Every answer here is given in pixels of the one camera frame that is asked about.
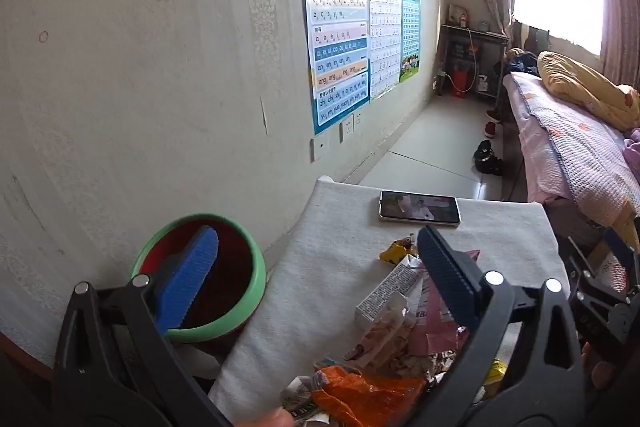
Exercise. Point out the white wall socket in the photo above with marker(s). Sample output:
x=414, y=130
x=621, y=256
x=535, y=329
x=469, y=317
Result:
x=347, y=128

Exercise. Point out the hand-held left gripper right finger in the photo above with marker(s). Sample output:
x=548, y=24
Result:
x=450, y=279

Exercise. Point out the brown wooden board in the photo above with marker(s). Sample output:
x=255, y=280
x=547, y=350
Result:
x=25, y=357

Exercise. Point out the small red bucket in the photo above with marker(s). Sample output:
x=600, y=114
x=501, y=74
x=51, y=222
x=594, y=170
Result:
x=461, y=82

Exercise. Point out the white printed carton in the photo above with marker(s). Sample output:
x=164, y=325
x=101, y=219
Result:
x=387, y=292

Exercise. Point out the red bucket with green rim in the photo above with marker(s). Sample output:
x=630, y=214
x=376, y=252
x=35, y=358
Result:
x=240, y=302

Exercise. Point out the bed with pink sheet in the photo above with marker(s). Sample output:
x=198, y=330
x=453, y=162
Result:
x=555, y=142

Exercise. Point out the blue bordered wall poster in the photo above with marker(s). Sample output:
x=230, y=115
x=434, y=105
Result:
x=337, y=47

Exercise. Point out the white tablecloth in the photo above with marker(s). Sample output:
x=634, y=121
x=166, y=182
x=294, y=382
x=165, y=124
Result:
x=330, y=247

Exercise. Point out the smartphone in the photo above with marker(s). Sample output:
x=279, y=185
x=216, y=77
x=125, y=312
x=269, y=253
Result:
x=420, y=208

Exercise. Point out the pink snack wrapper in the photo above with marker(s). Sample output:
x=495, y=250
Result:
x=440, y=332

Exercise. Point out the dark shelf table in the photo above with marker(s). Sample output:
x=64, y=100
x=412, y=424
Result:
x=472, y=37

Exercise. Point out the pile of wrappers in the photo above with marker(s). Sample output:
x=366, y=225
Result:
x=365, y=397

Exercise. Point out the red shoes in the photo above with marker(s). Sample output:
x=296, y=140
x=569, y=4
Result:
x=492, y=122

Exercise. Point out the green chart wall poster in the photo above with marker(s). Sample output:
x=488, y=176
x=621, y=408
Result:
x=410, y=32

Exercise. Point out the dark clothes pile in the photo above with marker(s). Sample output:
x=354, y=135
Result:
x=520, y=63

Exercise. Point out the black shoes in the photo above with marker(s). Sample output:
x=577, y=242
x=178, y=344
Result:
x=487, y=157

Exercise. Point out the white wall plate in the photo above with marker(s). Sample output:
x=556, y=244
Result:
x=318, y=147

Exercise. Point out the yellow snack packet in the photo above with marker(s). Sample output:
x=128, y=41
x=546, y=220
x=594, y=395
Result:
x=395, y=251

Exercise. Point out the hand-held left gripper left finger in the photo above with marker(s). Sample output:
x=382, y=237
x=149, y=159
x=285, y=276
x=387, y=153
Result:
x=190, y=277

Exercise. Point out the yellow quilt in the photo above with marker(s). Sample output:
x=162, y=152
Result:
x=585, y=87

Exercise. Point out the person's right hand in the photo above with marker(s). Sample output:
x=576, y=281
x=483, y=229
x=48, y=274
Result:
x=602, y=374

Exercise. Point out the purple cloth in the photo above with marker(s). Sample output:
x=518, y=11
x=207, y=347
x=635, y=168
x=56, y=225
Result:
x=632, y=142

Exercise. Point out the white chart wall poster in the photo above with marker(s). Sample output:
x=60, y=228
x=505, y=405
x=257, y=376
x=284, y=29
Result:
x=385, y=37

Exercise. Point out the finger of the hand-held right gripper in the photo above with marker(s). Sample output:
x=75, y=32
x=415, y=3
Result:
x=619, y=247
x=582, y=257

